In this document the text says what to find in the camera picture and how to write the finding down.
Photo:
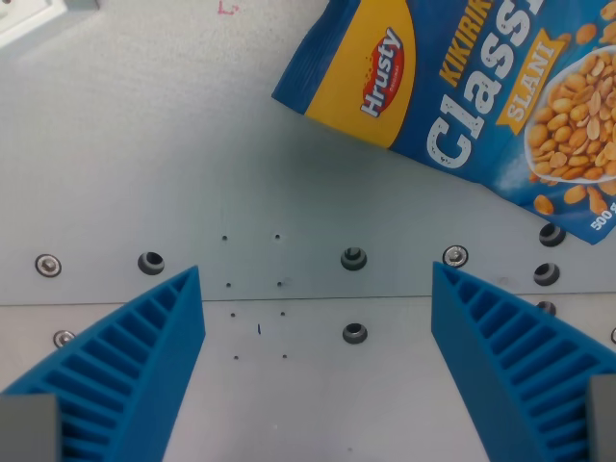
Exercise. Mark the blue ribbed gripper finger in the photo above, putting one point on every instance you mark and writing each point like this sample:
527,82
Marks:
500,346
144,356

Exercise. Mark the blue Hrusty peanut bag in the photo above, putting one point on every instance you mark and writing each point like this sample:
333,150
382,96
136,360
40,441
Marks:
471,86

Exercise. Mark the grey block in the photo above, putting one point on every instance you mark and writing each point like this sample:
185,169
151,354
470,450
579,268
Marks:
83,4

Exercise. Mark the white plastic box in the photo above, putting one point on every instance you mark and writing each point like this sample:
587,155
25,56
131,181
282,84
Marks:
24,14

